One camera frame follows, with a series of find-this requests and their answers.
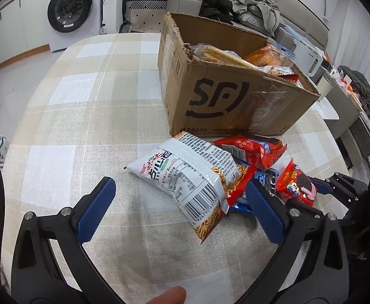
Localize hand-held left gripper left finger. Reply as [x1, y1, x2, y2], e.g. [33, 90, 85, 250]
[11, 177, 123, 304]

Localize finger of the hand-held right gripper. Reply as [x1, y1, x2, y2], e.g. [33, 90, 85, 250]
[312, 171, 369, 207]
[285, 198, 325, 216]

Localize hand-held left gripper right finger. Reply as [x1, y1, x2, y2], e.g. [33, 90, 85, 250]
[244, 179, 350, 304]

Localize red cookie packet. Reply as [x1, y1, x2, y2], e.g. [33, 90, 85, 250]
[276, 161, 317, 209]

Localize blue cookie packet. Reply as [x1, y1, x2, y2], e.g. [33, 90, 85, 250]
[228, 167, 279, 213]

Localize red scaled snack packet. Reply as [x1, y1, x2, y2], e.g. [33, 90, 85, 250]
[213, 134, 287, 170]

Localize white stick snack bag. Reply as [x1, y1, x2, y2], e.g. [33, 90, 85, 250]
[124, 131, 258, 245]

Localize brown cardboard box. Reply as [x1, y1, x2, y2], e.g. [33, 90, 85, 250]
[157, 12, 321, 138]

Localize person's left hand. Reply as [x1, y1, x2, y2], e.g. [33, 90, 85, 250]
[148, 286, 187, 304]

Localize grey chair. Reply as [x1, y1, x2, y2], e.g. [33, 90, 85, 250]
[339, 117, 370, 167]

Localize white coffee table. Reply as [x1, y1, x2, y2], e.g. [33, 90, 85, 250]
[311, 79, 365, 125]

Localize checked tablecloth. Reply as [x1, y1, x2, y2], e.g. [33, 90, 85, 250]
[0, 32, 363, 304]

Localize dark green jacket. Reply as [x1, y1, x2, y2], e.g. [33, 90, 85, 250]
[338, 66, 370, 128]

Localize white sneaker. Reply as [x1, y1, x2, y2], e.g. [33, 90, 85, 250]
[0, 135, 10, 169]

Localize white kettle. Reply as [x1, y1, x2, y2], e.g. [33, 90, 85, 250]
[294, 36, 325, 77]

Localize clear noodle snack packet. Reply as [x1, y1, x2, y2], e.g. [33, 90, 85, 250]
[244, 41, 296, 68]

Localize tan snack packet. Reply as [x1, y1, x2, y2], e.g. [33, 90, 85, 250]
[191, 43, 259, 69]

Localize grey clothes pile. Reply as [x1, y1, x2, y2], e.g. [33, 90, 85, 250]
[230, 0, 282, 36]

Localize white kitchen cabinet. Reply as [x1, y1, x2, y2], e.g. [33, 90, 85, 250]
[0, 0, 51, 68]

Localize patterned chair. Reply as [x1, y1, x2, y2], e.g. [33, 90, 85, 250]
[120, 0, 168, 34]

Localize white washing machine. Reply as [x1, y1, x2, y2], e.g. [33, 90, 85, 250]
[46, 0, 105, 53]

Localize black jacket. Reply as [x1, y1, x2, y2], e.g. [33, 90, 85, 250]
[196, 0, 235, 23]

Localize grey sofa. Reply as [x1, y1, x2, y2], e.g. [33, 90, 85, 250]
[167, 0, 330, 52]

